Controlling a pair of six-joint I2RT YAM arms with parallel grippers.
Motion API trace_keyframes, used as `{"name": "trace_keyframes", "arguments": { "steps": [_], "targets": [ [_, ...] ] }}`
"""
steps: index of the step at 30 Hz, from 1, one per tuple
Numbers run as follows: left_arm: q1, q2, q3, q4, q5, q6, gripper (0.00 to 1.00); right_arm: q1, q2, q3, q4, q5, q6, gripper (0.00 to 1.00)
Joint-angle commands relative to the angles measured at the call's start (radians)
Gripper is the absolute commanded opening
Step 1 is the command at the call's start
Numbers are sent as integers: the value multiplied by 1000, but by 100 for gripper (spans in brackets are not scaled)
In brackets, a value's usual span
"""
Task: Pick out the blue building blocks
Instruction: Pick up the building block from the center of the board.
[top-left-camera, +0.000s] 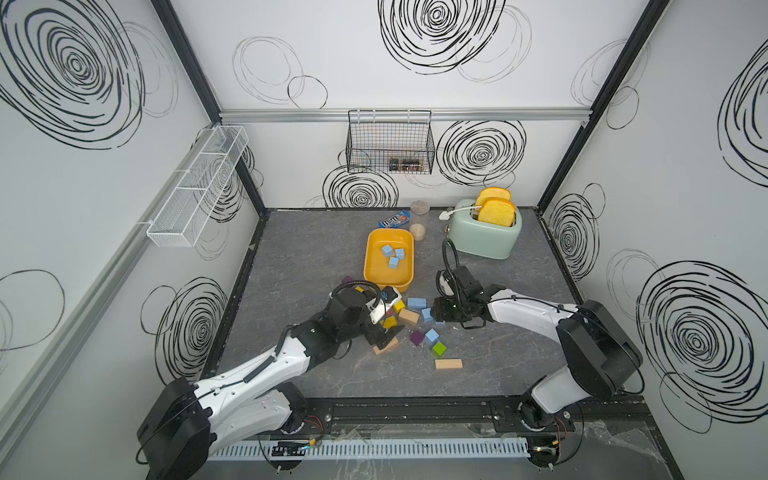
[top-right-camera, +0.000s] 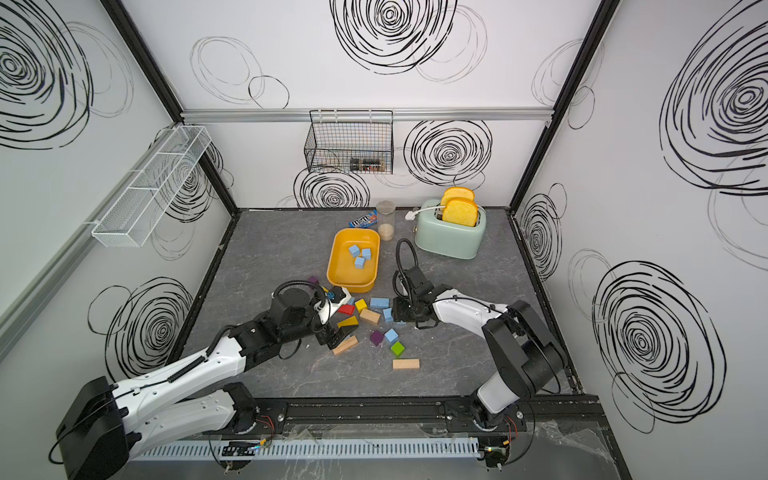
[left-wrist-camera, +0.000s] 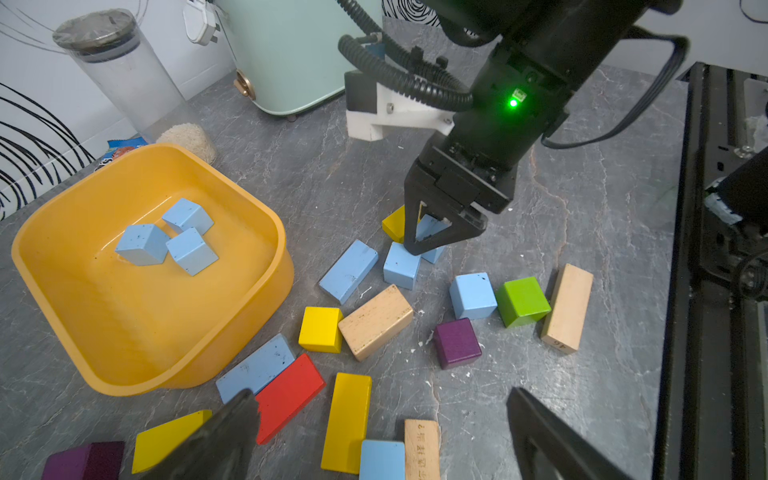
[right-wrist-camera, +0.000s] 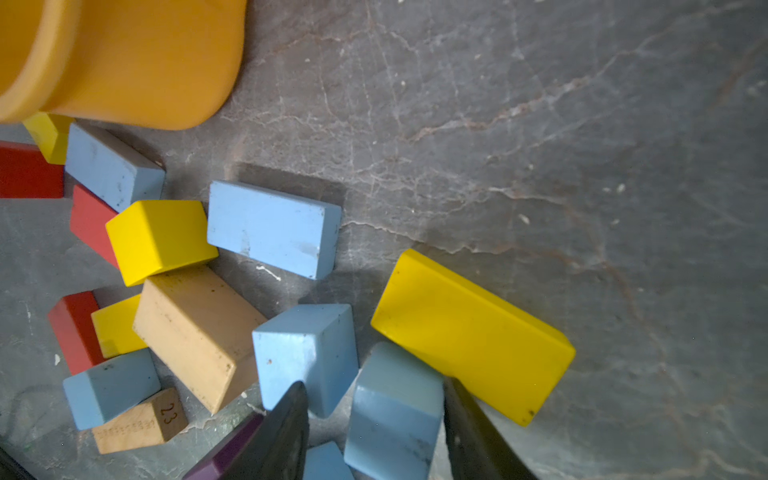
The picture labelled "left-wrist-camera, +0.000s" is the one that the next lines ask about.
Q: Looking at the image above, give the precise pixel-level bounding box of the long blue block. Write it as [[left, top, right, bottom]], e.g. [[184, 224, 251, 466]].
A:
[[216, 334, 295, 404], [319, 240, 378, 305]]

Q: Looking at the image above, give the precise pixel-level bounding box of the yellow block right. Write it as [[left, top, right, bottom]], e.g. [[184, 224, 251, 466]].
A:
[[381, 206, 406, 244]]

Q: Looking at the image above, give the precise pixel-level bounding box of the tan wooden block lower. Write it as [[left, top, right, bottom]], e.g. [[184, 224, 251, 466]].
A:
[[404, 419, 441, 480]]

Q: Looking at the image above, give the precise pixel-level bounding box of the green cube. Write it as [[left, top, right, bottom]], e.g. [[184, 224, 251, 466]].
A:
[[495, 277, 552, 328]]

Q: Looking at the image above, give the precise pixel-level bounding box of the purple cube near tub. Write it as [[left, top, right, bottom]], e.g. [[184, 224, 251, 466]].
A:
[[42, 441, 125, 480]]

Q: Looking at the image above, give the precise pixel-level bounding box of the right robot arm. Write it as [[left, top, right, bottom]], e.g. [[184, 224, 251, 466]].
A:
[[398, 0, 681, 255]]

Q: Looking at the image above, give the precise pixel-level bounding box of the blue cube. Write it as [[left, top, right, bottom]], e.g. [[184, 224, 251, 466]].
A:
[[115, 224, 170, 266], [383, 242, 421, 290], [449, 272, 498, 320], [359, 440, 406, 480], [166, 228, 219, 276], [416, 215, 449, 264], [162, 198, 214, 235]]

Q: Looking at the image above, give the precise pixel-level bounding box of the purple cube lower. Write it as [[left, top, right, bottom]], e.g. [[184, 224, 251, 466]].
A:
[[434, 318, 482, 370]]

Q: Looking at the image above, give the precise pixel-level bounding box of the yellow plastic tub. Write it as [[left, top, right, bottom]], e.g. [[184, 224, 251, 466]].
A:
[[11, 144, 294, 397]]

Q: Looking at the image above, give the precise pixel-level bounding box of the small yellow cube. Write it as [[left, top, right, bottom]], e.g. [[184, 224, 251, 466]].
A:
[[298, 306, 343, 354]]

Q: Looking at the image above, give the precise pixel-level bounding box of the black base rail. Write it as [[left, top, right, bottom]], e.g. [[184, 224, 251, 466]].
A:
[[653, 63, 767, 479]]

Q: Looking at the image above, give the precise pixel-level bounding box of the blue candy packet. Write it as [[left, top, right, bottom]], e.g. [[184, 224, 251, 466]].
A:
[[95, 137, 148, 170]]

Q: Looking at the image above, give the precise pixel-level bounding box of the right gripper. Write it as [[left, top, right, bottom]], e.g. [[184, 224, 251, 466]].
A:
[[404, 134, 518, 255]]

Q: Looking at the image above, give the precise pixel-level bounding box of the tan wooden block centre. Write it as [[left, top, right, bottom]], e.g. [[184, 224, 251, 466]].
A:
[[339, 285, 414, 362]]

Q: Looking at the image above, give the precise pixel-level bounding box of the red flat block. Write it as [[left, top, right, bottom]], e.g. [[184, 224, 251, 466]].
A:
[[255, 354, 326, 445]]

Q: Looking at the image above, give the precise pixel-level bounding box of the yellow wedge block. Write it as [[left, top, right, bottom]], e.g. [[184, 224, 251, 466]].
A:
[[132, 410, 213, 474]]

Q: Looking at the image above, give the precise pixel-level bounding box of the long blue block centre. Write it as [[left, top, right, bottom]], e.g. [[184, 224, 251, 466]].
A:
[[319, 240, 378, 305]]

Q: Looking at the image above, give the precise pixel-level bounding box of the tan wooden block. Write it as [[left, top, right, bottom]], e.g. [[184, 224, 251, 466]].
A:
[[404, 419, 441, 480], [339, 285, 414, 362], [540, 264, 594, 354]]

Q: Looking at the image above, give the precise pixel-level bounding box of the long yellow block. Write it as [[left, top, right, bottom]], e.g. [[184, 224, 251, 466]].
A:
[[321, 373, 373, 475]]

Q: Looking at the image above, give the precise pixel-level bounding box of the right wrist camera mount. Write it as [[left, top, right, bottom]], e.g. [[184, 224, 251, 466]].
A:
[[344, 70, 454, 142]]

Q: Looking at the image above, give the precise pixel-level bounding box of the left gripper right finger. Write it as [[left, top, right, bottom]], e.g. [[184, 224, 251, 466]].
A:
[[507, 387, 628, 479]]

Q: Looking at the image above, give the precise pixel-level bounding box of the tan wooden block front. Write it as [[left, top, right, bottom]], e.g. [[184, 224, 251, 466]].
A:
[[540, 264, 594, 354]]

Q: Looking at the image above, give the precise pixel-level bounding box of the long blue block left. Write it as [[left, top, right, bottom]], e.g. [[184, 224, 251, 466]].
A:
[[216, 334, 295, 404]]

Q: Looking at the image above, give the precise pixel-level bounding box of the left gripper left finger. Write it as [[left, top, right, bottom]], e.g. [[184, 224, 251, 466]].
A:
[[144, 389, 260, 479]]

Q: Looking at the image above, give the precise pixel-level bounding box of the clear plastic jar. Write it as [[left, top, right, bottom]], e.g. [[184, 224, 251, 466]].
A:
[[52, 8, 217, 164]]

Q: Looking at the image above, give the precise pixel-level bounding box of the mint green toaster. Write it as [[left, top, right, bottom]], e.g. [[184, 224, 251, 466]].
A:
[[214, 0, 363, 117]]

